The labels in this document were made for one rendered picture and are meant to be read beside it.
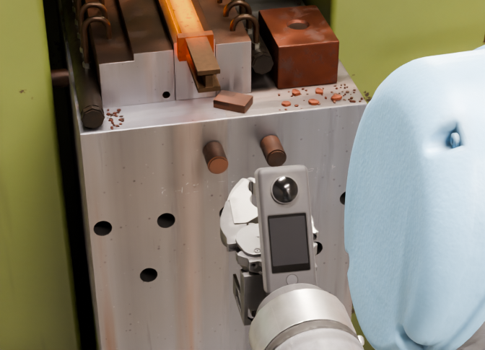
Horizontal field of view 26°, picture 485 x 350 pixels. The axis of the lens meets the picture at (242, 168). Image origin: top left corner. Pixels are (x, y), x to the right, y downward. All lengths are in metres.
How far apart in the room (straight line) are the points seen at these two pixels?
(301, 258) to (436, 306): 0.58
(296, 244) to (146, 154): 0.46
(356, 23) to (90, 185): 0.47
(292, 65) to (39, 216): 0.48
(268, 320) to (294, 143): 0.54
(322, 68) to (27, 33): 0.41
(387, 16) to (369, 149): 1.17
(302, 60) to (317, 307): 0.58
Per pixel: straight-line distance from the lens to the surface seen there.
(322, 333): 0.87
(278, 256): 0.94
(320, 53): 1.42
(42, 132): 1.57
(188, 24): 1.39
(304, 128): 1.39
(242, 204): 1.04
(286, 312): 0.89
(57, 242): 1.68
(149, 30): 1.42
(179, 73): 1.38
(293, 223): 0.94
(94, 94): 1.36
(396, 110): 0.40
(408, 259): 0.38
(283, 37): 1.42
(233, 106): 1.37
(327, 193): 1.46
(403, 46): 1.62
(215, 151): 1.35
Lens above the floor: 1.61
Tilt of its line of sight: 33 degrees down
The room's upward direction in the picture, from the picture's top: straight up
